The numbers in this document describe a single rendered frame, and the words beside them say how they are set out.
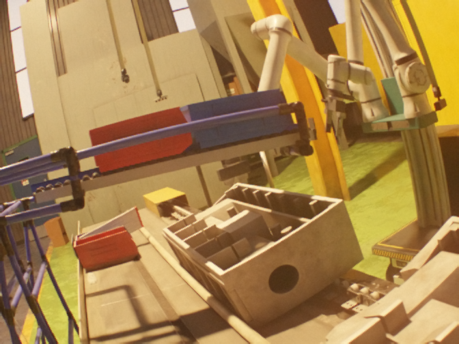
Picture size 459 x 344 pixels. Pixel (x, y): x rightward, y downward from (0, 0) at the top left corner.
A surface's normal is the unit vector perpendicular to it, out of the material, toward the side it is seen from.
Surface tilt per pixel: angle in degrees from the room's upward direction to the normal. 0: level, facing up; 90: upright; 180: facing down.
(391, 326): 83
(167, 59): 90
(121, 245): 92
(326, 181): 90
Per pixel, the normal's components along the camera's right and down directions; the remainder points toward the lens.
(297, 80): 0.24, 0.03
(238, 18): 0.33, 0.38
